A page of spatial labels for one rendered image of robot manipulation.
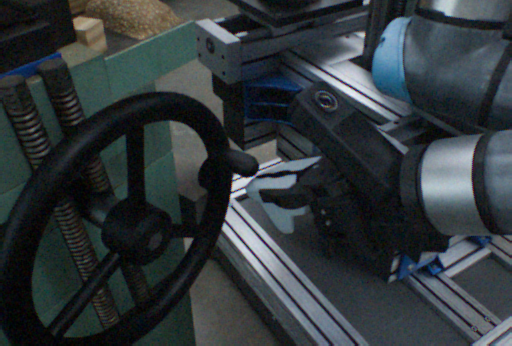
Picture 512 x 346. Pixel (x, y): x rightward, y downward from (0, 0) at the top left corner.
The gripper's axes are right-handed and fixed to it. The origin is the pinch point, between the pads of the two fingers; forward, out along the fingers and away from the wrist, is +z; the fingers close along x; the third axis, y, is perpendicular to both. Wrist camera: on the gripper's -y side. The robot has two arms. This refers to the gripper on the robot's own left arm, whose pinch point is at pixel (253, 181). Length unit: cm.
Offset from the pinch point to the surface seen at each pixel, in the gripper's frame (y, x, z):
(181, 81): 3, 124, 160
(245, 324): 58, 32, 65
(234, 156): -3.6, -1.0, -0.2
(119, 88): -13.9, 2.7, 19.3
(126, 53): -17.5, 4.7, 17.2
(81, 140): -12.6, -15.3, -1.2
